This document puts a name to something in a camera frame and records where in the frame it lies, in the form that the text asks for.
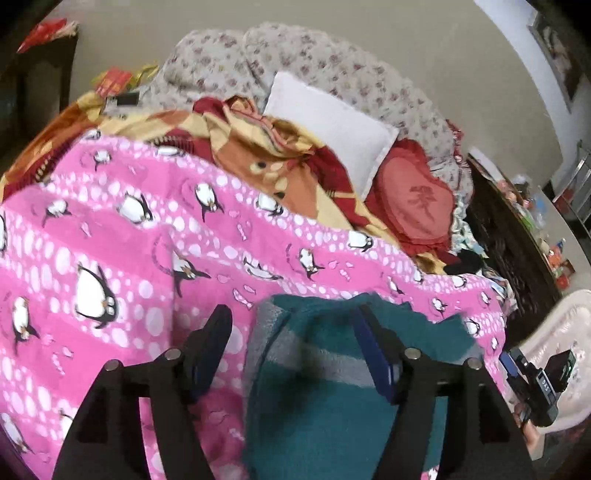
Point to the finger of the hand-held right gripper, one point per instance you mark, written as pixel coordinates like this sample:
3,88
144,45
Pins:
508,367

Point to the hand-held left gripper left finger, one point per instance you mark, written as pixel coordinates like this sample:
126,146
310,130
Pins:
202,374

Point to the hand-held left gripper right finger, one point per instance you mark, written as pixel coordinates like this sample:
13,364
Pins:
376,355

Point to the teal grey-striped sweater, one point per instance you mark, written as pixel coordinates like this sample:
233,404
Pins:
323,415

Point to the pile of mixed clothes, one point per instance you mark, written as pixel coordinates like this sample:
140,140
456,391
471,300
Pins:
471,249

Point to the person's right hand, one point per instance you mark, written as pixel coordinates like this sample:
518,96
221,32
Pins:
530,438

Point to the white ornate floral chair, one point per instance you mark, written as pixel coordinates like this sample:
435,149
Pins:
563,323

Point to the dark carved wooden cabinet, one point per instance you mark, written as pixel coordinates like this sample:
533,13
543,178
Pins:
512,249

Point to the clutter of bottles and toys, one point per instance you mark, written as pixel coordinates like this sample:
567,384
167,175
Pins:
540,221

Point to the red heart-shaped cushion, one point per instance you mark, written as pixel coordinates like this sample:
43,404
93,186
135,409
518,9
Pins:
415,203

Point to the pink penguin print blanket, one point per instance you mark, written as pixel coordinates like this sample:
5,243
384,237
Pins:
115,230

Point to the red yellow checkered blanket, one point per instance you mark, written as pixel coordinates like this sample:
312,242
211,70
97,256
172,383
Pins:
286,184

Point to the metal railing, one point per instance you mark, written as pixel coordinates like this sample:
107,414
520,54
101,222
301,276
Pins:
575,184

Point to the white pillow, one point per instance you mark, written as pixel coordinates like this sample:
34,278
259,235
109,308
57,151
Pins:
323,124

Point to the small black box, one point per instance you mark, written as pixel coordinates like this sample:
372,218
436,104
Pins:
122,101

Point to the grey floral quilt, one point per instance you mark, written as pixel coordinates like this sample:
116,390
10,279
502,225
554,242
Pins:
323,60

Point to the red yellow gift bag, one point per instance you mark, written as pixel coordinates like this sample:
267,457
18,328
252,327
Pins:
115,79

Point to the dark wooden side table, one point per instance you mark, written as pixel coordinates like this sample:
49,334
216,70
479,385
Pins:
37,87

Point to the red plastic bag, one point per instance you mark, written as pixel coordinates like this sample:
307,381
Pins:
46,34

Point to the framed wall picture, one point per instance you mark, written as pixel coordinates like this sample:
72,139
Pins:
558,55

